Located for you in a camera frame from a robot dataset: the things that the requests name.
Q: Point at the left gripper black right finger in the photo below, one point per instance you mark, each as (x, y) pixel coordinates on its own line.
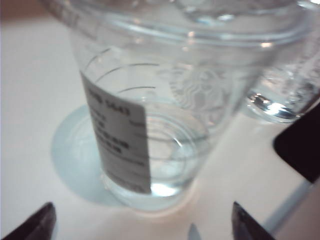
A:
(246, 226)

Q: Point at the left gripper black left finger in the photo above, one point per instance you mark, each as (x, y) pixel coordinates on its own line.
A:
(37, 225)

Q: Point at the clear labelled cup embossed logo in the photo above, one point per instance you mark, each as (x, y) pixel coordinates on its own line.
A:
(140, 140)

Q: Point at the short clear labelled dome-lid cup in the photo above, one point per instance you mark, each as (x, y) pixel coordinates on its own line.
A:
(275, 110)

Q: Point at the black desk mat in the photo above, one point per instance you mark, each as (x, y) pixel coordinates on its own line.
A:
(300, 150)

